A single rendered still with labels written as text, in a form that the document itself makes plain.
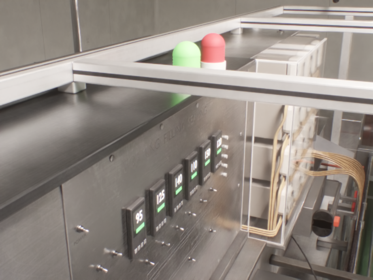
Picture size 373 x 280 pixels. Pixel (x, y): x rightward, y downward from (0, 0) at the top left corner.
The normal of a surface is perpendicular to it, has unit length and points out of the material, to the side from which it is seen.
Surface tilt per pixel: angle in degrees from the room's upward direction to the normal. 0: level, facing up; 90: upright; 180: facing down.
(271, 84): 90
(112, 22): 90
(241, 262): 0
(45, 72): 90
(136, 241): 90
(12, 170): 0
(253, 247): 0
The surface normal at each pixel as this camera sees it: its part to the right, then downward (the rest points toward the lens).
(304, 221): -0.40, 0.31
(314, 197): 0.00, -0.94
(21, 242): 0.91, 0.14
